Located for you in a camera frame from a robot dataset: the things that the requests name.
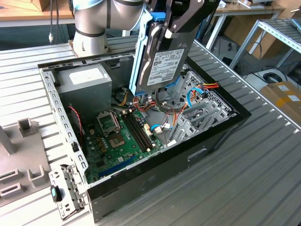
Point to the green motherboard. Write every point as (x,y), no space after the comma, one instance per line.
(103,150)

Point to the silver hinged slot bracket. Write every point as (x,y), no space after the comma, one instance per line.
(70,188)

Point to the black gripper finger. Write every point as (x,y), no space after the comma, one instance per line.
(152,4)
(185,14)

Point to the thin metal locking lever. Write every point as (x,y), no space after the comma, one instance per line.
(116,120)

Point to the black slanted pole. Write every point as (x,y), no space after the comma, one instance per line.
(205,31)

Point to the blue expansion slot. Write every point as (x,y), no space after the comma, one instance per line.
(117,166)

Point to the black RAM slot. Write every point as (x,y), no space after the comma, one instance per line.
(135,133)
(142,129)

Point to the wooden desk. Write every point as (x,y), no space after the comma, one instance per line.
(23,14)
(247,10)

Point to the grey parts rack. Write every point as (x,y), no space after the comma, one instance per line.
(26,150)

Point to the black open PC case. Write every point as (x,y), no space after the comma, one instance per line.
(164,169)

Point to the hard disk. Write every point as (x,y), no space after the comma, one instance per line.
(164,68)

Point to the metal disk bay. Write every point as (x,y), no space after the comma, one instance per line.
(182,131)

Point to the grey power supply unit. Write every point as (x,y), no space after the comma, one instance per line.
(84,99)

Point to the black teal bracket latch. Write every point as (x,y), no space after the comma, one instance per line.
(54,193)

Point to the grey metal shelf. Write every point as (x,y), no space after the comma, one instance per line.
(277,28)

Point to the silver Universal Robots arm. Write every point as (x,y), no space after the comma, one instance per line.
(89,44)

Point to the labelled cardboard box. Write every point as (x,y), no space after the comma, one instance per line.
(279,99)

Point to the patterned brown box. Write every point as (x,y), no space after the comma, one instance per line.
(44,5)

